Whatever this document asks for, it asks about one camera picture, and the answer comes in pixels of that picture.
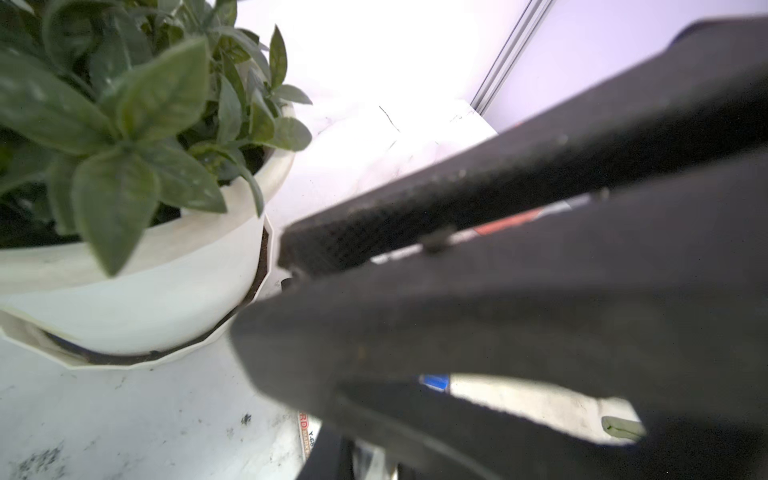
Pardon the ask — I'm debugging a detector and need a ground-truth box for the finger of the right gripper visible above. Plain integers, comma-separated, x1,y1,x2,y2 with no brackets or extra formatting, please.
232,149,767,479
278,16,767,277

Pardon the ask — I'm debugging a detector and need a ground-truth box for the potted green plant white pot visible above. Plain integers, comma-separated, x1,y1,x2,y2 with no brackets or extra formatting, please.
1,1,312,369

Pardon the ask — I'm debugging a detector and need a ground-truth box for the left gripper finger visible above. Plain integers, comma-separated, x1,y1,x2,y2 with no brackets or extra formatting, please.
296,424,354,480

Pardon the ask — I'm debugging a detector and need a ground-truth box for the whiteboard marker black end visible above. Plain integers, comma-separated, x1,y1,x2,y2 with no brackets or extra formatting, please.
419,375,645,444

